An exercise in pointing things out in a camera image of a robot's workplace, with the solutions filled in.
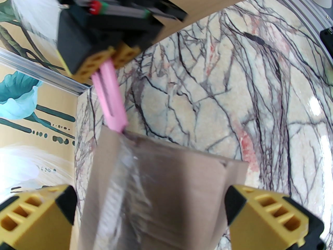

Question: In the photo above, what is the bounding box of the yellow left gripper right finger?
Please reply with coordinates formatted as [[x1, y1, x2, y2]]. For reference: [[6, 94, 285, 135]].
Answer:
[[225, 184, 326, 250]]

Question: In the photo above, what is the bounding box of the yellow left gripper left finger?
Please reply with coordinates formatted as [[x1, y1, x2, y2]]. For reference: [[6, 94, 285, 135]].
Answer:
[[0, 184, 78, 250]]

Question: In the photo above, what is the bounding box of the pink utility knife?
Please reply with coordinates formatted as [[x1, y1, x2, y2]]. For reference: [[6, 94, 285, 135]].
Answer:
[[92, 61, 128, 134]]

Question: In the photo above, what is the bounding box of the aluminium frame post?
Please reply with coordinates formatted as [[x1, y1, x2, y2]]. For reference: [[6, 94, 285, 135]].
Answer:
[[0, 48, 93, 97]]

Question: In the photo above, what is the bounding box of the aluminium front frame rail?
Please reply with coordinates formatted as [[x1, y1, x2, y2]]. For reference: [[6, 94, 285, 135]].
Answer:
[[256, 0, 333, 71]]

